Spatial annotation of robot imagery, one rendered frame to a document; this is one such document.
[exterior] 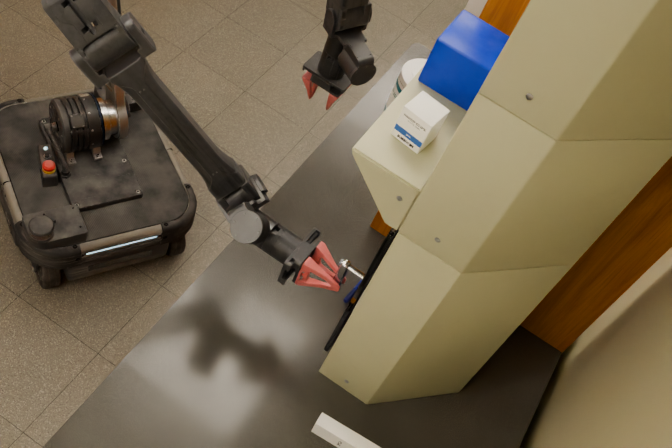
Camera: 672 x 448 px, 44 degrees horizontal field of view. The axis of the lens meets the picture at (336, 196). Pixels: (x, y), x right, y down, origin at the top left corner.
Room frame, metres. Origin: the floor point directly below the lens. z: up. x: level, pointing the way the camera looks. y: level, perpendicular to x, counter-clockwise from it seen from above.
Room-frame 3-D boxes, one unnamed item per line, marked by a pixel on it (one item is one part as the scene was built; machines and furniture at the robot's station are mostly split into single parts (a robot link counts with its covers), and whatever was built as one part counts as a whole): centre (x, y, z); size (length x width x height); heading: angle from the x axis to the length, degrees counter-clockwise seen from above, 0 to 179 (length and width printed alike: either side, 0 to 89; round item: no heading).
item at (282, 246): (0.88, 0.04, 1.14); 0.10 x 0.07 x 0.07; 167
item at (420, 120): (0.89, -0.07, 1.54); 0.05 x 0.05 x 0.06; 71
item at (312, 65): (1.31, 0.12, 1.21); 0.10 x 0.07 x 0.07; 78
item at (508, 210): (0.93, -0.26, 1.33); 0.32 x 0.25 x 0.77; 168
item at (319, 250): (0.86, -0.03, 1.15); 0.09 x 0.07 x 0.07; 77
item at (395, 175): (0.97, -0.08, 1.46); 0.32 x 0.12 x 0.10; 168
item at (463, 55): (1.05, -0.10, 1.56); 0.10 x 0.10 x 0.09; 78
